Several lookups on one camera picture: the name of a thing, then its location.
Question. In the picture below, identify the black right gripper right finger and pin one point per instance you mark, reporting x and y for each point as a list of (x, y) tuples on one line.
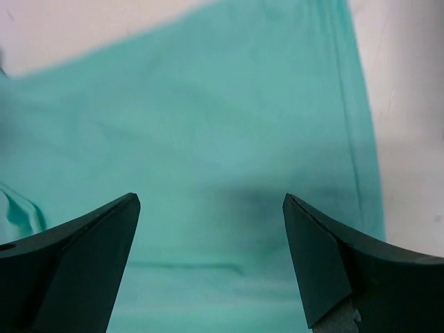
[(352, 282)]

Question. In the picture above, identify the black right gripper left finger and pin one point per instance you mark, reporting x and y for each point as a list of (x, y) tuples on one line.
[(66, 279)]

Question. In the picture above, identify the green t-shirt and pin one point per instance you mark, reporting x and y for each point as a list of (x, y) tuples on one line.
[(211, 120)]

